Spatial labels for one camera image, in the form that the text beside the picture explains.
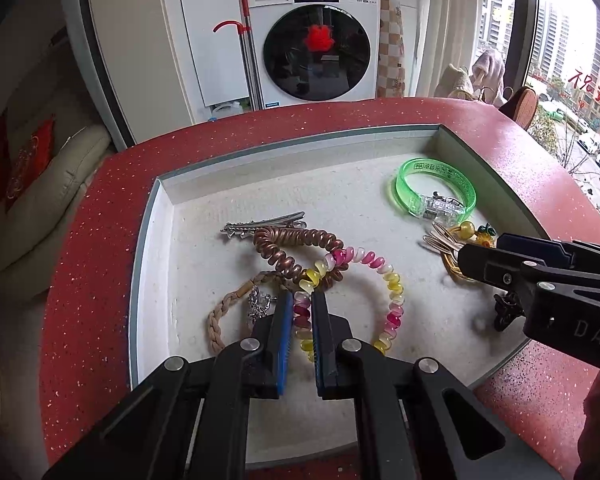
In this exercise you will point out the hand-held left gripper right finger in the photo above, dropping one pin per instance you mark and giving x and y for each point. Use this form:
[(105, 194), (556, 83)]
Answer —
[(320, 345)]

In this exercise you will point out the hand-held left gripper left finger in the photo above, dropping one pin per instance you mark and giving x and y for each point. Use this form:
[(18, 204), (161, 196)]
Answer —
[(283, 340)]

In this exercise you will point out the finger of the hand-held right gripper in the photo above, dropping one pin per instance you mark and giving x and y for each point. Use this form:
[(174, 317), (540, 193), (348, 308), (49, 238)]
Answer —
[(490, 265), (530, 245)]

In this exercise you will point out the silver spiked hair clip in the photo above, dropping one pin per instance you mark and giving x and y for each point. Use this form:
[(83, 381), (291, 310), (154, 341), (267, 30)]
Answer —
[(260, 225)]

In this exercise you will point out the white shallow tray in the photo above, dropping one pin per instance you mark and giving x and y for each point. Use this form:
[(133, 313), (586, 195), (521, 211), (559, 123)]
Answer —
[(330, 180)]

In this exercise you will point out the small black claw clip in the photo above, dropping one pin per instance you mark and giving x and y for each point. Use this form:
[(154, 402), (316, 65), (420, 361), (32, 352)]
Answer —
[(505, 310)]

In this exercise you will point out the wicker chair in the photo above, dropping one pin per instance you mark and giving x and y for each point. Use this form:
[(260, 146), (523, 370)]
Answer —
[(522, 105)]

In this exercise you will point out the red window sticker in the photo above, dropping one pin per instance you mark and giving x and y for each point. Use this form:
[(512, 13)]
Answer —
[(587, 85)]

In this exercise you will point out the beige cloth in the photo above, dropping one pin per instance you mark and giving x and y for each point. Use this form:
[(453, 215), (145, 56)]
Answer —
[(452, 82)]

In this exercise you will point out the clear plastic jug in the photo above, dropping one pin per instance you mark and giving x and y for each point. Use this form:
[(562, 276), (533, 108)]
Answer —
[(227, 110)]

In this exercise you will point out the cream curtain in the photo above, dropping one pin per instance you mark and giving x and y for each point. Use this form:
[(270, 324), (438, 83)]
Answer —
[(447, 15)]

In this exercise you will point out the cream leather sofa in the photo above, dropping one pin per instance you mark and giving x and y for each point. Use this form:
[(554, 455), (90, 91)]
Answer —
[(45, 200)]

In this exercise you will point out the pole with red hook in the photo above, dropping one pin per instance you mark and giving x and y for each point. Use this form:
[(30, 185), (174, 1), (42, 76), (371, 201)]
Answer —
[(250, 65)]

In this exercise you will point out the red cushion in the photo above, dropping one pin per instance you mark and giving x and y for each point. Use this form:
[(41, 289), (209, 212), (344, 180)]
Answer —
[(27, 160)]

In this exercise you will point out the white cabinet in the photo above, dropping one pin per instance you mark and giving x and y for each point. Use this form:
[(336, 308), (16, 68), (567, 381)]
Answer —
[(205, 35)]

